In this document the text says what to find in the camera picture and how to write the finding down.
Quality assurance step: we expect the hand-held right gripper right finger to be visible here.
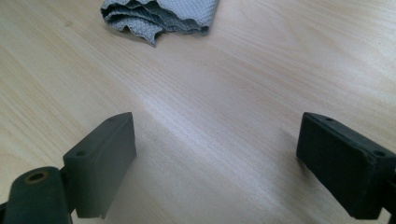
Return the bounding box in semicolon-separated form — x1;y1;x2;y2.
295;112;396;220

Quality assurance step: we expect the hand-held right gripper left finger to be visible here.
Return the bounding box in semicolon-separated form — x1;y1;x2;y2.
62;111;137;219

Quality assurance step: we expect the grey cloth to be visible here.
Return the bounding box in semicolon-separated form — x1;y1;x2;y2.
100;0;220;48

